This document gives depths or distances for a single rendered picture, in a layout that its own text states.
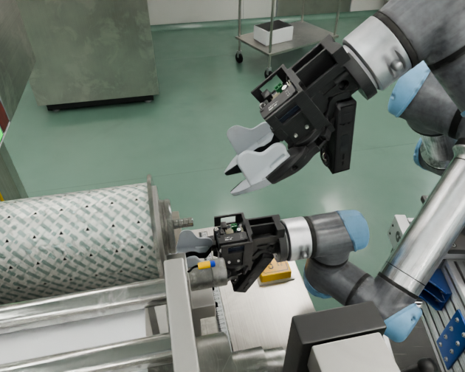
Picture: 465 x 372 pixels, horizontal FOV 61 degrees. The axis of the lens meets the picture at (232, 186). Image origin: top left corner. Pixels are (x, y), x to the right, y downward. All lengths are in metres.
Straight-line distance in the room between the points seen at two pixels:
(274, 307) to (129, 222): 0.48
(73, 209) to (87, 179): 2.24
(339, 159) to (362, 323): 0.32
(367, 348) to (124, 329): 0.13
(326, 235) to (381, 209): 1.84
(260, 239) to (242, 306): 0.25
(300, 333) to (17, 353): 0.15
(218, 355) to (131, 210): 0.24
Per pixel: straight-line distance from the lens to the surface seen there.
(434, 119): 0.82
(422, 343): 1.77
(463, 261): 1.35
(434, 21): 0.48
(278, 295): 0.90
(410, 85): 0.83
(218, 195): 2.46
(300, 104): 0.45
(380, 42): 0.47
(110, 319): 0.25
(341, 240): 0.71
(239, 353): 0.33
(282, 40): 3.97
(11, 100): 1.13
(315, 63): 0.47
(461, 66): 0.49
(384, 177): 2.78
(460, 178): 0.77
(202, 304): 0.60
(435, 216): 0.76
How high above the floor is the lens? 1.64
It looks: 40 degrees down
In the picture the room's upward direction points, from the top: straight up
